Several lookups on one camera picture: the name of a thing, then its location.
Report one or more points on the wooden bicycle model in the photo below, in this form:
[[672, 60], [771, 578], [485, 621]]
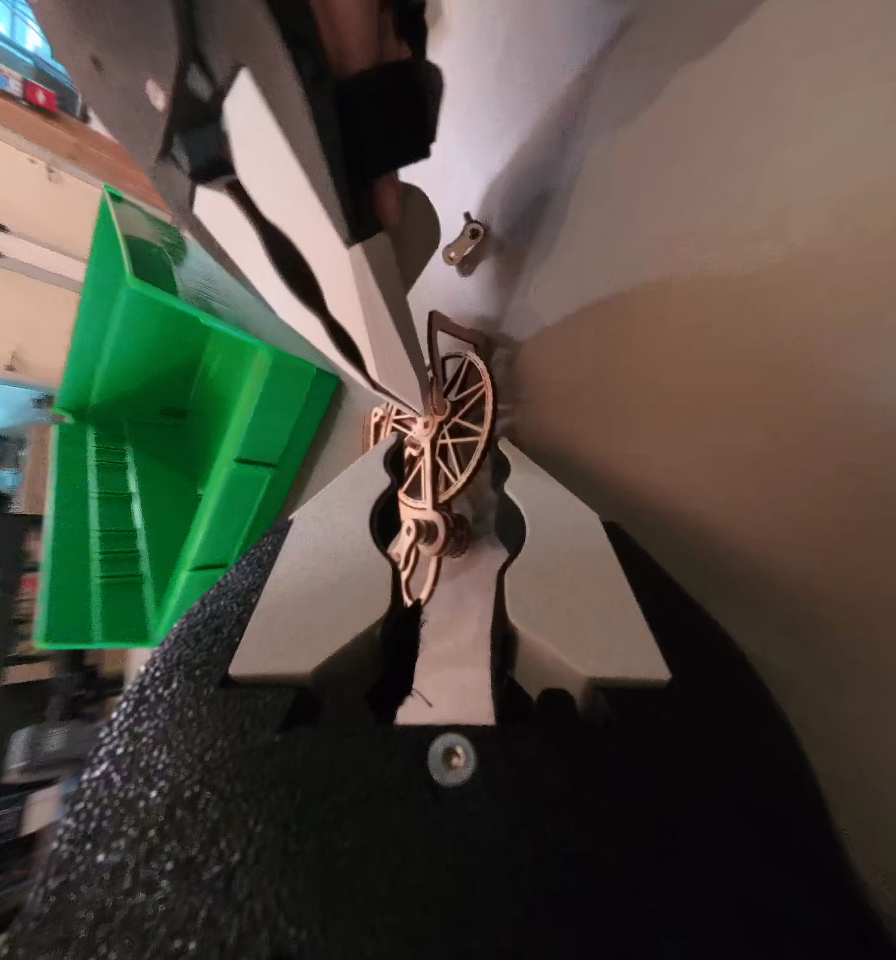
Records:
[[448, 435]]

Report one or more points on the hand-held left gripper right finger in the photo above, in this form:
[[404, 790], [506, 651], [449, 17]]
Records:
[[575, 600]]

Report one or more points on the small wooden link piece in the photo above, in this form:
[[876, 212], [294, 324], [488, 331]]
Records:
[[464, 244]]

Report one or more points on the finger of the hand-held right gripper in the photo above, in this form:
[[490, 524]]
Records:
[[290, 172], [260, 277]]

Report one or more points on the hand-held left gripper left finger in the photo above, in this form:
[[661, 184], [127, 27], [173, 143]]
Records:
[[313, 577]]

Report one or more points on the green plastic bin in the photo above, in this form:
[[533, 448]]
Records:
[[193, 420]]

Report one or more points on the teal car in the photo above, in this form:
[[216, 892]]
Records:
[[13, 45]]

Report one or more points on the person's right hand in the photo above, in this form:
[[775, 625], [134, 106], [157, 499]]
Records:
[[365, 34]]

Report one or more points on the cream drawer cabinet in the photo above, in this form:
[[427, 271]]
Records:
[[13, 315]]

